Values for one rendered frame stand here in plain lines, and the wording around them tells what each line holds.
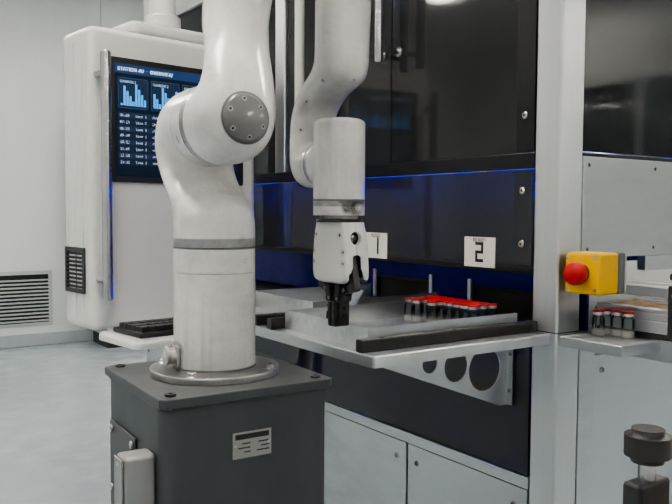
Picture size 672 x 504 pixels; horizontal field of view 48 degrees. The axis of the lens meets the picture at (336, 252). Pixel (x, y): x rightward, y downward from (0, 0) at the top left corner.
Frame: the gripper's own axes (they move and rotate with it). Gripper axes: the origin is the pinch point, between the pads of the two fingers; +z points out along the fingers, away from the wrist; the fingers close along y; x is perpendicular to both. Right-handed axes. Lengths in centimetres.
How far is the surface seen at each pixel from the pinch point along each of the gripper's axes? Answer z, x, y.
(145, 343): 13, 9, 63
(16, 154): -61, -63, 544
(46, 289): 48, -84, 543
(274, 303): 3.7, -12.9, 43.7
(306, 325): 3.7, -1.6, 12.4
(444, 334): 3.7, -15.9, -8.1
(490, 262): -6.8, -38.8, 3.9
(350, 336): 3.7, -1.5, -1.2
